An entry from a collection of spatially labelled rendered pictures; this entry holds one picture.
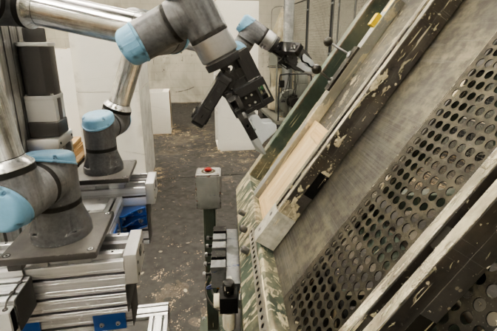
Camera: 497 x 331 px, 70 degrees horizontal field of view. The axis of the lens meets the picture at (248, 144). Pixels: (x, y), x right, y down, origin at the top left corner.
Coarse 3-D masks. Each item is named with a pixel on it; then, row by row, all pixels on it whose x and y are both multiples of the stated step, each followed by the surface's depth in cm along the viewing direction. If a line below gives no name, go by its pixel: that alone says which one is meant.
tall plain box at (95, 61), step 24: (72, 48) 312; (96, 48) 315; (96, 72) 321; (144, 72) 377; (96, 96) 326; (144, 96) 369; (144, 120) 360; (120, 144) 342; (144, 144) 352; (144, 168) 352
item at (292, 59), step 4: (276, 40) 137; (276, 44) 137; (272, 48) 138; (276, 48) 139; (272, 52) 144; (276, 52) 143; (300, 52) 140; (280, 56) 143; (284, 56) 139; (288, 56) 139; (292, 56) 139; (296, 56) 140; (300, 56) 140; (280, 60) 142; (284, 60) 141; (288, 60) 139; (292, 60) 139; (296, 60) 140; (280, 64) 146; (284, 64) 144; (288, 68) 145
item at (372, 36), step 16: (400, 0) 131; (384, 16) 132; (368, 32) 137; (368, 48) 135; (352, 64) 137; (336, 96) 140; (320, 112) 141; (304, 128) 143; (288, 144) 147; (272, 176) 148; (256, 192) 150
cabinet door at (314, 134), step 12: (312, 132) 137; (324, 132) 126; (300, 144) 141; (312, 144) 131; (300, 156) 135; (288, 168) 139; (276, 180) 143; (288, 180) 132; (264, 192) 148; (276, 192) 137; (264, 204) 140; (264, 216) 132
